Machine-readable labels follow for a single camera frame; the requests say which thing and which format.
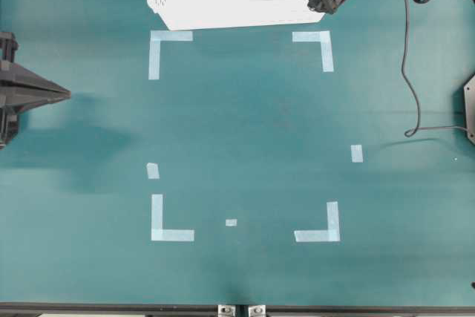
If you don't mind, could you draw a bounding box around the tape corner marker top left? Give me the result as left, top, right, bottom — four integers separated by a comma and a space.
148, 30, 194, 80

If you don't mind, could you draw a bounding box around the tape corner marker top right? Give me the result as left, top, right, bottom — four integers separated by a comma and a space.
292, 30, 334, 72

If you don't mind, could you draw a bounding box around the small tape marker bottom centre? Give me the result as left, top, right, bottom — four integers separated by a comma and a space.
225, 218, 238, 227

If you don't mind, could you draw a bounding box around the tape corner marker bottom right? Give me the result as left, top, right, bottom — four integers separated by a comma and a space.
294, 201, 341, 243

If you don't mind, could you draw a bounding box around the tape corner marker bottom left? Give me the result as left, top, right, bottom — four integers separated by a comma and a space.
151, 194, 194, 242

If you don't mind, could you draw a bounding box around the metal bracket left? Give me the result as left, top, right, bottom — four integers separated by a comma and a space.
217, 304, 236, 317

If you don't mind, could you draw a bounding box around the metal bracket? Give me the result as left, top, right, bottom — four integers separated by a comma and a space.
217, 304, 236, 317
248, 304, 266, 317

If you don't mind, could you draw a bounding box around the metal bracket right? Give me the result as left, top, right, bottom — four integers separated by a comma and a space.
248, 304, 266, 317

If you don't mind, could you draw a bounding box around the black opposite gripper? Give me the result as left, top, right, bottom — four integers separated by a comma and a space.
1, 32, 71, 149

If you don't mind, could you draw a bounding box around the small tape marker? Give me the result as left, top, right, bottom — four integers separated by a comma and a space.
146, 163, 160, 180
350, 144, 364, 163
225, 218, 238, 227

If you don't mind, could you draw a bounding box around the black aluminium frame rail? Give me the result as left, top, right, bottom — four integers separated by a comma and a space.
1, 302, 474, 316

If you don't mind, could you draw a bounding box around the black cable on table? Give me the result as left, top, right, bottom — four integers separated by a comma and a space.
385, 0, 469, 138

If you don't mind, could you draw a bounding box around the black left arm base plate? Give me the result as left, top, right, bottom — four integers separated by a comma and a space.
463, 75, 475, 144

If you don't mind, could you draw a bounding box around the tape corner marker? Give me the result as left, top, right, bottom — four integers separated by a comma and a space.
151, 194, 194, 242
294, 201, 341, 243
292, 30, 334, 72
148, 30, 194, 80

